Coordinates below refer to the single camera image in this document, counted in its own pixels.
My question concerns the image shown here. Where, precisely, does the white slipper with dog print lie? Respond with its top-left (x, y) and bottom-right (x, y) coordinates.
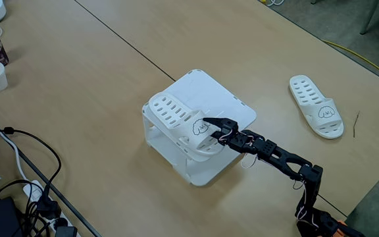
top-left (289, 74), bottom-right (345, 140)
top-left (147, 92), bottom-right (226, 157)

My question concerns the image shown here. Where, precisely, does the white two-tier shoe rack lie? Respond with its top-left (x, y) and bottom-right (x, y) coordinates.
top-left (141, 68), bottom-right (258, 188)

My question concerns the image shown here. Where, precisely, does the thin brown stick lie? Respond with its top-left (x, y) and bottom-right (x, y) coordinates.
top-left (353, 111), bottom-right (361, 139)

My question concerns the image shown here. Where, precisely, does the grey chair leg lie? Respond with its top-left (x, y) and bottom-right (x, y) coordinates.
top-left (359, 0), bottom-right (379, 36)

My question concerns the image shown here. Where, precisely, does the black power plug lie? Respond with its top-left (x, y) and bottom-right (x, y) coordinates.
top-left (36, 186), bottom-right (62, 221)
top-left (53, 217), bottom-right (78, 237)

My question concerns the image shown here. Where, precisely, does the white power strip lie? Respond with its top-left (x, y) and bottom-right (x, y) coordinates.
top-left (22, 180), bottom-right (82, 237)

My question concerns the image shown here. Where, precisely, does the black power brick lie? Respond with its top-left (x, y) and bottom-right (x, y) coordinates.
top-left (0, 196), bottom-right (23, 237)

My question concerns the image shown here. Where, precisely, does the yellow cable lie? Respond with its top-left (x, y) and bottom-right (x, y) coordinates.
top-left (322, 39), bottom-right (379, 88)

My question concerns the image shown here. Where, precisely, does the white power strip cable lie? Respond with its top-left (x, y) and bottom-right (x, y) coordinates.
top-left (0, 107), bottom-right (29, 182)

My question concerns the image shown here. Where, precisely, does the black cable with connector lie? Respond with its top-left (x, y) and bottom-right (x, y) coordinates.
top-left (0, 121), bottom-right (63, 207)

